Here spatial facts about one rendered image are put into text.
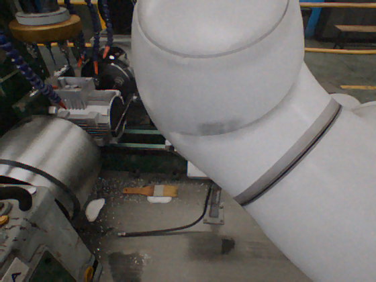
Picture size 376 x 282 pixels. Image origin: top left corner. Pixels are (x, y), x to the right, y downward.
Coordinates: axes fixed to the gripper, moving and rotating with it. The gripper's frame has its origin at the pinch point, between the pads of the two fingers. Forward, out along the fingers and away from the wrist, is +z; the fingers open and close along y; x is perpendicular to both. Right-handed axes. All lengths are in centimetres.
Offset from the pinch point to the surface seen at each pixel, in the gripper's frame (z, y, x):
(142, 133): 37.4, 24.2, -15.6
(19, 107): 9, 53, -14
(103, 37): 43, 50, -65
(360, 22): 337, -304, -346
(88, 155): 6.5, 29.2, -0.5
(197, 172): 7.9, 1.0, 2.5
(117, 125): 22.0, 28.8, -13.6
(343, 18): 338, -273, -355
